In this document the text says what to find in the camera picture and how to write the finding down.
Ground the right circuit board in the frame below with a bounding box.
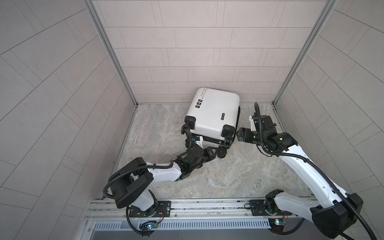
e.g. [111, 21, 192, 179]
[268, 219, 286, 233]

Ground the aluminium mounting rail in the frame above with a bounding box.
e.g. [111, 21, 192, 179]
[83, 196, 334, 221]

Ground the metal corner post right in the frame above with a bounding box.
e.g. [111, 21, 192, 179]
[273, 0, 338, 106]

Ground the left circuit board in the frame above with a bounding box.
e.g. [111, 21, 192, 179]
[140, 221, 159, 231]

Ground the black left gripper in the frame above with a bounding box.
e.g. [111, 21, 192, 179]
[188, 147, 219, 172]

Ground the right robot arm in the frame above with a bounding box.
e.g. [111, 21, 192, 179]
[236, 128, 364, 238]

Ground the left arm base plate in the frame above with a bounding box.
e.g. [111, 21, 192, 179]
[129, 201, 172, 218]

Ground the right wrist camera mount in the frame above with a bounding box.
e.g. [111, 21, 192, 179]
[249, 114, 277, 132]

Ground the right black corrugated cable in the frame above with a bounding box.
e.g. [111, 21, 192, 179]
[253, 102, 378, 240]

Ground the metal corner post left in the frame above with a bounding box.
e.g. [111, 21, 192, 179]
[84, 0, 138, 107]

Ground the white black suitcase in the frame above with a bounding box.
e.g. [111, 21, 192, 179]
[182, 88, 241, 158]

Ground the metal corner post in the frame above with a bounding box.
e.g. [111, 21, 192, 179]
[84, 0, 138, 107]
[273, 0, 338, 106]

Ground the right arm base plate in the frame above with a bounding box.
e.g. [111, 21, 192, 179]
[244, 199, 292, 217]

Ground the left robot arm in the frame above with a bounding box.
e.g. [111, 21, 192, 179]
[103, 143, 216, 217]

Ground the circuit board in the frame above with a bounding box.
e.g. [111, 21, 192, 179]
[140, 221, 159, 231]
[268, 219, 286, 233]

